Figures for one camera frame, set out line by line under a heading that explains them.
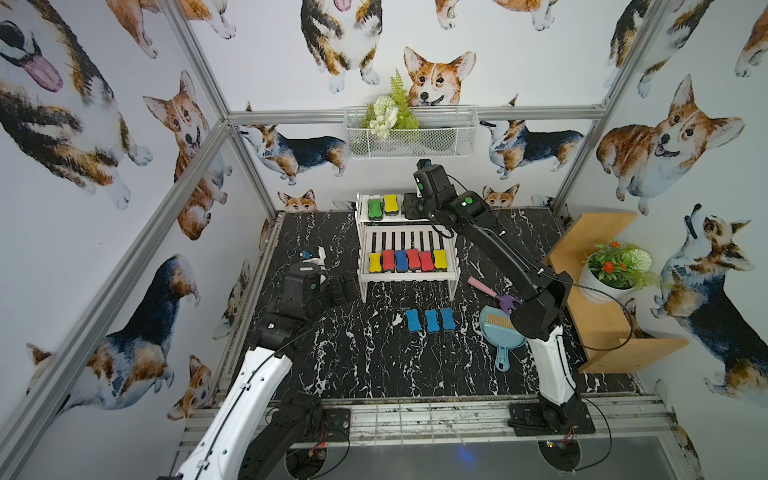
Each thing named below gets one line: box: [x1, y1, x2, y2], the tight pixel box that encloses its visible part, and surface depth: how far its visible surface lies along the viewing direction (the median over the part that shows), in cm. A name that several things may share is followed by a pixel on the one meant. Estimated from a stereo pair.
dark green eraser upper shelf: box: [368, 199, 383, 217], surface depth 85 cm
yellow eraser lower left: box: [369, 252, 382, 273], surface depth 90 cm
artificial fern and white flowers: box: [358, 68, 419, 140], surface depth 82 cm
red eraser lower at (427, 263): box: [419, 251, 434, 272], surface depth 90 cm
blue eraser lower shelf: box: [395, 250, 409, 273], surface depth 92 cm
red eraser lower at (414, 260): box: [406, 248, 422, 273], surface depth 90 cm
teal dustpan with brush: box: [479, 305, 527, 372], surface depth 85 cm
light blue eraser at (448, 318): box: [441, 307, 456, 330], surface depth 92 cm
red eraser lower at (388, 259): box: [381, 249, 396, 273], surface depth 90 cm
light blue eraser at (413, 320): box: [406, 308, 422, 332], surface depth 92 cm
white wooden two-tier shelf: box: [355, 192, 461, 303], surface depth 90 cm
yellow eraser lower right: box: [433, 249, 448, 269], surface depth 90 cm
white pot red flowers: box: [578, 237, 662, 305], surface depth 80 cm
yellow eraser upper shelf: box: [384, 194, 399, 212], surface depth 85 cm
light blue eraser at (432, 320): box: [425, 309, 440, 333], surface depth 92 cm
